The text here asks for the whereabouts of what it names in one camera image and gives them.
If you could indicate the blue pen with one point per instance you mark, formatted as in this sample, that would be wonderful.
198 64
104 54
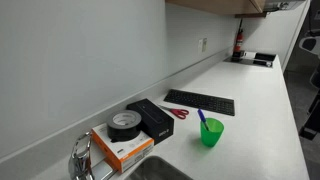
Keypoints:
201 115

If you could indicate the black rectangular product box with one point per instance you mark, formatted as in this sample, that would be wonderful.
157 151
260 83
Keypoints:
156 120

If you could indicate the black computer keyboard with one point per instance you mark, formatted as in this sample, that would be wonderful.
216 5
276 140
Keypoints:
200 101

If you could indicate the orange and white box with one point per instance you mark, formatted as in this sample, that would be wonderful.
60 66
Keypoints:
133 150

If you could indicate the green plastic cup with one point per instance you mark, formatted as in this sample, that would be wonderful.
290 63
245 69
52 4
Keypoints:
213 136

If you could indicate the stainless steel sink basin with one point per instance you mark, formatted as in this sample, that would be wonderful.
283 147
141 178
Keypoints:
156 170

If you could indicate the red fire extinguisher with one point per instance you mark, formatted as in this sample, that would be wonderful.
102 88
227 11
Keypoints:
238 41

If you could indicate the black tray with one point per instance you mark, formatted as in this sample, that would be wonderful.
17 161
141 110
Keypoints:
250 61

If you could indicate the chrome sink faucet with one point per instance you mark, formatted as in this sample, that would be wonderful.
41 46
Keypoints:
80 163

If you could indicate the black stand base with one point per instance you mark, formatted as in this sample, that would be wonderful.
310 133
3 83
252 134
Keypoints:
313 120

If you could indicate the grey chair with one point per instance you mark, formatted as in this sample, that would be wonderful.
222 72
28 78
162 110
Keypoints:
311 45

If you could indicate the white wall power outlet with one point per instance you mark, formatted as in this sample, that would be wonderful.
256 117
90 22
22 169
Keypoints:
200 45

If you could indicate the black duct tape roll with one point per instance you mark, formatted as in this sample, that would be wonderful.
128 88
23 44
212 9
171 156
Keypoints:
115 130

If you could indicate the beige wall switch plate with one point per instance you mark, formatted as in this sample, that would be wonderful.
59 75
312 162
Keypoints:
204 44

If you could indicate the wooden wall cabinet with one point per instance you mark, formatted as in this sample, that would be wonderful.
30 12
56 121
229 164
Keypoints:
216 5

